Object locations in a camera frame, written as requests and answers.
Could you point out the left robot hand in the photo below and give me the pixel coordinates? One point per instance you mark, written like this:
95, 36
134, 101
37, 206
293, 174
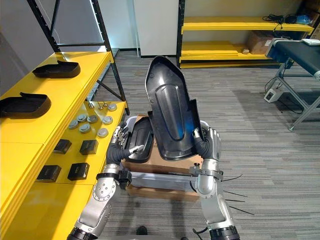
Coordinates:
115, 153

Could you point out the conveyor belt machine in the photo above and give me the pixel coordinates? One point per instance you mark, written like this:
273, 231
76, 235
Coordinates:
295, 55

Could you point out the white control box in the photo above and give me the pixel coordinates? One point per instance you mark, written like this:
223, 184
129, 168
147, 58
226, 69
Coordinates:
272, 95

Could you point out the small metal bolt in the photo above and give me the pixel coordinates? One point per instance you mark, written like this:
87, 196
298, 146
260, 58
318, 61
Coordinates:
100, 107
91, 105
105, 105

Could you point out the small tan block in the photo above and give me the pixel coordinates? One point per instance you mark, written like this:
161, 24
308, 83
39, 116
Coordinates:
245, 51

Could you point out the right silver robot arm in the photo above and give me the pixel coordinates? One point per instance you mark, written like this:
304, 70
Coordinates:
212, 197

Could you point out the grey metal disc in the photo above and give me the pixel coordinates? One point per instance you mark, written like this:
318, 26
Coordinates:
92, 118
107, 119
84, 128
102, 132
81, 118
112, 107
73, 124

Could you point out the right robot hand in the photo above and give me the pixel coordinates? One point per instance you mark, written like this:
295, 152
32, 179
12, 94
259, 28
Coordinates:
210, 147

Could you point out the white wall panel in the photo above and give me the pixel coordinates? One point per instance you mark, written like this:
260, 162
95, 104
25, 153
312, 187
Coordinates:
156, 27

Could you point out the black plastic housing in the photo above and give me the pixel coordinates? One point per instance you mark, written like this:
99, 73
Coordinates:
140, 140
57, 69
23, 105
167, 107

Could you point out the flat white box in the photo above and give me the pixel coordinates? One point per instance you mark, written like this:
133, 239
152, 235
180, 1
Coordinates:
311, 41

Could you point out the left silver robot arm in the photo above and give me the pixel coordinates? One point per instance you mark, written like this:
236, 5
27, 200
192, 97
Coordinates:
100, 200

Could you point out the blue plastic bag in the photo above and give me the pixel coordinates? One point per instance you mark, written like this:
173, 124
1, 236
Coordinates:
304, 19

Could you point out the dark robot foot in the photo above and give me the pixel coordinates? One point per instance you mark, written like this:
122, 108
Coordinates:
141, 230

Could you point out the small black box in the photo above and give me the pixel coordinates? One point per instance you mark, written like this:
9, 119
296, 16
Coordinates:
78, 171
62, 146
49, 173
88, 147

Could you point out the yellow shelf rack black frame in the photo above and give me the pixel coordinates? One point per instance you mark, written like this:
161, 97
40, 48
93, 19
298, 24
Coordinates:
50, 120
215, 25

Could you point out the black zip tie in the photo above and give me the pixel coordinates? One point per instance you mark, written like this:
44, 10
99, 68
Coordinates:
232, 177
232, 193
242, 210
236, 200

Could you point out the taped brown cardboard box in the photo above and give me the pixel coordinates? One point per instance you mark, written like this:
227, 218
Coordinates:
260, 42

